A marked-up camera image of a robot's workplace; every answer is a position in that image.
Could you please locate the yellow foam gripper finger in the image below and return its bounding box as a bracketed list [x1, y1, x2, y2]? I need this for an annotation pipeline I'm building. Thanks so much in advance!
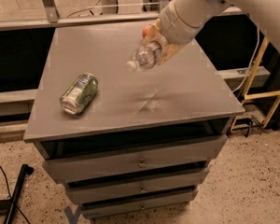
[157, 43, 183, 65]
[142, 19, 167, 46]

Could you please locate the clear plastic water bottle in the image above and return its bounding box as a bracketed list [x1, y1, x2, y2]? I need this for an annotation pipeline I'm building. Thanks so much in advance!
[126, 41, 162, 72]

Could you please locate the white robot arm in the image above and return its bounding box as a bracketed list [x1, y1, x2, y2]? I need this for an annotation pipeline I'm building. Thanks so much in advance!
[144, 0, 280, 65]

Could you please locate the green soda can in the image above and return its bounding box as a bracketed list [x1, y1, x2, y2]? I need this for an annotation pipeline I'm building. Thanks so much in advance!
[60, 73, 98, 115]

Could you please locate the red apple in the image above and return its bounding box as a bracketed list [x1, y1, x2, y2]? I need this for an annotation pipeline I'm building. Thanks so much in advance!
[142, 25, 149, 38]

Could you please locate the grey drawer cabinet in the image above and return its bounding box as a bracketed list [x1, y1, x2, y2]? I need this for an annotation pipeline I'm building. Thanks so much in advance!
[23, 18, 245, 220]

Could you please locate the grey metal railing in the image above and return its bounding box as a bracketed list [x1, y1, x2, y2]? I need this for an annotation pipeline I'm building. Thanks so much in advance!
[0, 0, 244, 33]

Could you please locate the top grey drawer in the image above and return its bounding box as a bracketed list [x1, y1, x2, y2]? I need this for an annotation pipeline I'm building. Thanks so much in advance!
[43, 134, 227, 183]

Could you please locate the grey drawer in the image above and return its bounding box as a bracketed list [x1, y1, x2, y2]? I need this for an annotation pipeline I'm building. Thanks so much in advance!
[80, 186, 198, 219]
[43, 134, 227, 183]
[66, 165, 209, 203]

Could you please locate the middle grey drawer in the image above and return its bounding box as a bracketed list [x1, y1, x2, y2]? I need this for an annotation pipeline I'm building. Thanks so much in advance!
[66, 165, 209, 203]

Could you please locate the bottom grey drawer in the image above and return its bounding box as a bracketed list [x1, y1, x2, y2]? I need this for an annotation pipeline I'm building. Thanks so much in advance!
[80, 186, 198, 219]

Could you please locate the black stand leg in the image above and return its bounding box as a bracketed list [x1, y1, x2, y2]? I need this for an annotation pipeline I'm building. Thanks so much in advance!
[0, 164, 34, 224]

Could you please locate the white hanging cable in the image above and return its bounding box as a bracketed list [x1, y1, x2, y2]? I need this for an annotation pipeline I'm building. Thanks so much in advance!
[231, 25, 260, 93]

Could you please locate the black floor cable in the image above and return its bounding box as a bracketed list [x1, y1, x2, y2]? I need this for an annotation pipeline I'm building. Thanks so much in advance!
[0, 154, 32, 224]

